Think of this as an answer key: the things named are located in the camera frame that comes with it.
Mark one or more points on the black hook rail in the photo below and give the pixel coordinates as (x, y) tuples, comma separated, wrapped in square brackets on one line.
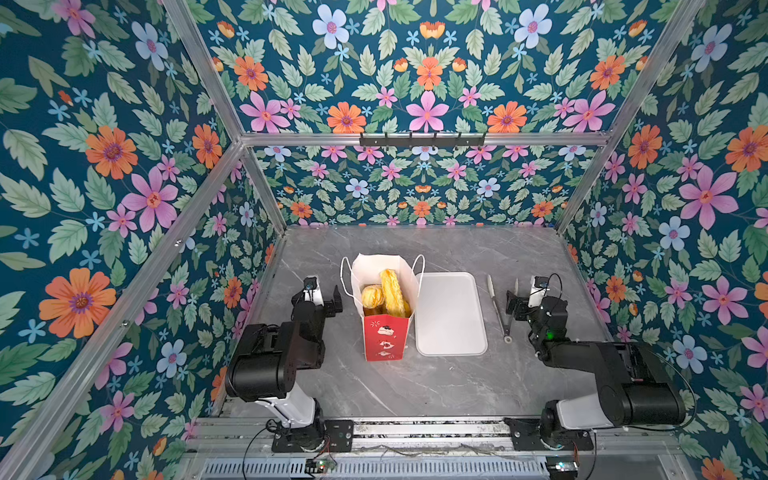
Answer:
[(409, 140)]

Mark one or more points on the aluminium front rail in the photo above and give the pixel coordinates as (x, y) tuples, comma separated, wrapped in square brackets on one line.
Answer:
[(486, 435)]

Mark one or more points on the white rectangular tray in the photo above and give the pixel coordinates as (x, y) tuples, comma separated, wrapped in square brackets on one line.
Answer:
[(448, 316)]

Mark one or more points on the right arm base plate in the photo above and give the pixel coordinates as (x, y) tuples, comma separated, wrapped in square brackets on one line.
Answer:
[(527, 434)]

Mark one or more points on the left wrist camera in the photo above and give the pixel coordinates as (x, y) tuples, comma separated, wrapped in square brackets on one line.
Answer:
[(311, 290)]

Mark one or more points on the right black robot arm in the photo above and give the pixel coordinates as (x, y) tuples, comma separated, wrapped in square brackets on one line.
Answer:
[(632, 387)]

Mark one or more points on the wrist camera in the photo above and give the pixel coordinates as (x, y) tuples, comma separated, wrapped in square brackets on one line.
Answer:
[(538, 290), (311, 290)]

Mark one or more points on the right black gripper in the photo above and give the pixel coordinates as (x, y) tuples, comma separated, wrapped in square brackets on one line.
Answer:
[(520, 306)]

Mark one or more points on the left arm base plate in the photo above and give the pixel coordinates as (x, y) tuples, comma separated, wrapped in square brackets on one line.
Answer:
[(312, 437)]

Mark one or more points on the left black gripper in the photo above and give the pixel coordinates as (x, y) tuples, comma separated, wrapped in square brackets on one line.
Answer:
[(327, 300)]

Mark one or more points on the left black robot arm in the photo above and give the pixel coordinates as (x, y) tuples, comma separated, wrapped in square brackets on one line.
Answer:
[(264, 366)]

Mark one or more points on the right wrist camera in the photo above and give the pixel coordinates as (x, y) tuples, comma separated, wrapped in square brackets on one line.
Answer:
[(538, 290)]

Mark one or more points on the red and white paper bag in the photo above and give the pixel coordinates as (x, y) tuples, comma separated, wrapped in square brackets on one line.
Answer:
[(384, 336)]

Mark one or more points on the round yellow fake bun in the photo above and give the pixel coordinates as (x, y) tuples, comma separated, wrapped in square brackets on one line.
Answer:
[(373, 299)]

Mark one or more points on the long yellow fake bread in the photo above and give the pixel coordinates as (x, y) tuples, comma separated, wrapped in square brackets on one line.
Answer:
[(394, 300)]

